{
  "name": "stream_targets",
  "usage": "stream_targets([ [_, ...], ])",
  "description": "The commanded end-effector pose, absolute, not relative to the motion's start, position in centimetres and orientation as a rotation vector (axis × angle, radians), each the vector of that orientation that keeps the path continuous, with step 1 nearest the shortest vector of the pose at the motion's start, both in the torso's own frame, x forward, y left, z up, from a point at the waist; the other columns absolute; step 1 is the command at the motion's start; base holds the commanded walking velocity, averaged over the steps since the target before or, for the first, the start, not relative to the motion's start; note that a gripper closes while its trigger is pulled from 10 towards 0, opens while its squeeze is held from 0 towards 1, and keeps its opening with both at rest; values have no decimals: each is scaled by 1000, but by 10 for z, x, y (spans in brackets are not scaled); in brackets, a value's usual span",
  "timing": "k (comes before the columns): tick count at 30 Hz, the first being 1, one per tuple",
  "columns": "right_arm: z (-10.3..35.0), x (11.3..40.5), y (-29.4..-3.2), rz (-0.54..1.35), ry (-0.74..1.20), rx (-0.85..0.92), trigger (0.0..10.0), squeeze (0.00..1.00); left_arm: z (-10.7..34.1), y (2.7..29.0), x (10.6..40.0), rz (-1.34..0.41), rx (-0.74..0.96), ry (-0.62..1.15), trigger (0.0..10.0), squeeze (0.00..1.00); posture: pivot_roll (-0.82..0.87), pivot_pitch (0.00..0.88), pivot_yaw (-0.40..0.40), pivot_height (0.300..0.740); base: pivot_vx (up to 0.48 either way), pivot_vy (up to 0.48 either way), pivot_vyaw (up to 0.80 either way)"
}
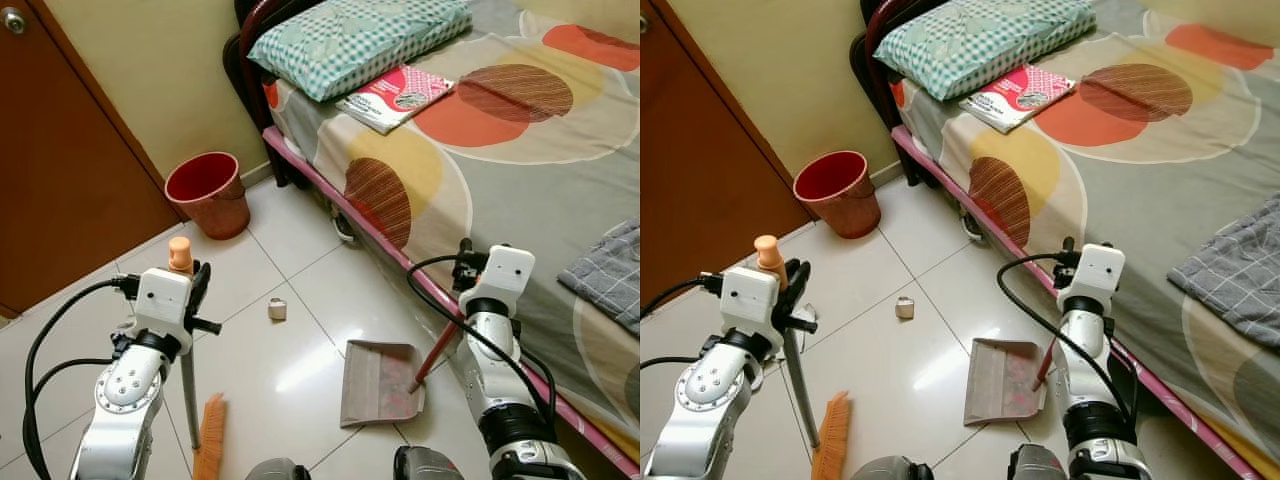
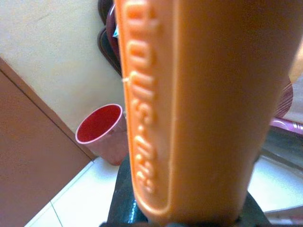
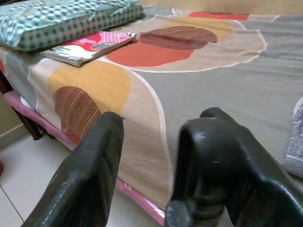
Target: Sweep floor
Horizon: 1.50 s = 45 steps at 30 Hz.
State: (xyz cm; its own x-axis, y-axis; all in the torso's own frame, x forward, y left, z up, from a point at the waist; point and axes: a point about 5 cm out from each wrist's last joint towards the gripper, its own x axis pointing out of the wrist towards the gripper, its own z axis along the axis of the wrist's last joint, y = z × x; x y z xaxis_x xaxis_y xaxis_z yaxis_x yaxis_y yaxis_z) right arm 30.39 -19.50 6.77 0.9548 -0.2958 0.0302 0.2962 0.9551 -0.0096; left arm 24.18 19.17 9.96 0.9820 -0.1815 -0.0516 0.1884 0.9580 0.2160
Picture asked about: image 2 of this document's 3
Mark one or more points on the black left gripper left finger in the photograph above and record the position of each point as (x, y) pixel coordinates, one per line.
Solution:
(122, 189)

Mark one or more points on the dark maroon plastic chairs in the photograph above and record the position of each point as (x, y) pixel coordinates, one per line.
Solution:
(110, 47)

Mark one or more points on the pink red plastic bin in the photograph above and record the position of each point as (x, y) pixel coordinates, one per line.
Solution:
(99, 125)

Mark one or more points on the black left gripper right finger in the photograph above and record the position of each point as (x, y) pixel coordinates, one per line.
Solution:
(256, 214)

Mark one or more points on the brown wooden door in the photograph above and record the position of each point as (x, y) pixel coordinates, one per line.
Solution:
(30, 142)

